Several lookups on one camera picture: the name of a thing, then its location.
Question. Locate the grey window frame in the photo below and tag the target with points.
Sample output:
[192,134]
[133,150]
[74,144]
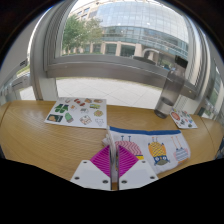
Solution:
[100,68]

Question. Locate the green tree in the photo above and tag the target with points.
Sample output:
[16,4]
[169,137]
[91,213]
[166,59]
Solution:
[75,33]

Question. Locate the glass-fronted building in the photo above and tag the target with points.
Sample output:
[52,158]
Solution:
[143,23]

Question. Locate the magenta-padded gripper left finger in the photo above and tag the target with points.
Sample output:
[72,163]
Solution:
[89,175]

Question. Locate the white cartoon-print towel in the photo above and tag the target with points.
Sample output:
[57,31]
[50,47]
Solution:
[146,140]

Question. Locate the sticker sheet with red disc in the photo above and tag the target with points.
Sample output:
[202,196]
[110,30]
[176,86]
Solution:
[182,119]

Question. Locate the sticker sheet with green pictures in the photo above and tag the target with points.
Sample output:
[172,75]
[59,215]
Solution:
[78,112]

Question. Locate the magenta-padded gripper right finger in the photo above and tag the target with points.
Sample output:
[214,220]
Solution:
[138,175]

